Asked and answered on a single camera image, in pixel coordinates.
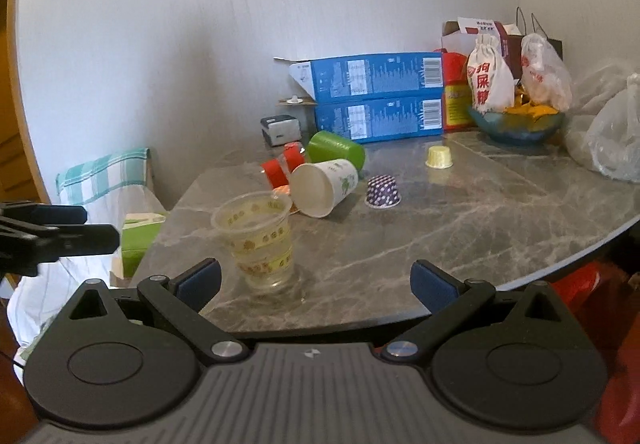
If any clear cup with HBD ribbon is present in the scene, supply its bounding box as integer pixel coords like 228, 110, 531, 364
213, 190, 294, 292

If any clear cup with red bands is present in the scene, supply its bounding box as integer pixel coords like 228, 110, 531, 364
260, 141, 308, 189

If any white paper cup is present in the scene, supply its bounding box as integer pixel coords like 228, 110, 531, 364
288, 159, 359, 219

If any green plastic cup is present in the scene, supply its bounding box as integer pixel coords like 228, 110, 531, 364
306, 131, 366, 171

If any teal checkered cloth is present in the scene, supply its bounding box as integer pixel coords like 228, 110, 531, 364
55, 148, 151, 205

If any purple dotted cupcake liner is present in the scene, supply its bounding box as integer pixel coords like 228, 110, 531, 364
366, 174, 401, 210

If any orange dotted cupcake liner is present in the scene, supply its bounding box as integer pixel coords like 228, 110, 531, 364
271, 185, 303, 215

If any yellow cupcake liner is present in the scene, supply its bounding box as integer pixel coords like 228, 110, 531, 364
425, 146, 454, 170

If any red plastic bag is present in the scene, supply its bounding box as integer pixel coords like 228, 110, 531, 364
552, 261, 640, 443

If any red yellow box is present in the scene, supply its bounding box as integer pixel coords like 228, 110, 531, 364
438, 48, 475, 133

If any blue glass bowl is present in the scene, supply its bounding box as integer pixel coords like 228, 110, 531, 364
469, 107, 565, 146

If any lower blue carton box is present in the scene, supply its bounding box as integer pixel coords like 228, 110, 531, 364
278, 94, 445, 145

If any blue carton box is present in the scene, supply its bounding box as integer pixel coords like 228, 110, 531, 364
282, 52, 444, 104
278, 94, 445, 145

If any upper blue carton box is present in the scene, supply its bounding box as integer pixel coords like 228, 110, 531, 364
282, 52, 444, 104

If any clear plastic bag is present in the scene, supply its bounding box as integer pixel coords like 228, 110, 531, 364
562, 60, 640, 184

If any white plastic snack bag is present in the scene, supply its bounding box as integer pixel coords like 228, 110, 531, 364
521, 33, 573, 112

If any white red cardboard box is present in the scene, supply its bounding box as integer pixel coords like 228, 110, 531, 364
440, 18, 523, 64

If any black paper gift bag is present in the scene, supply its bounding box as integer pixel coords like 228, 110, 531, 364
514, 6, 564, 59

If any white drawstring candy bag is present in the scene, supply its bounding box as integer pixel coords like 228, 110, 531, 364
466, 34, 515, 113

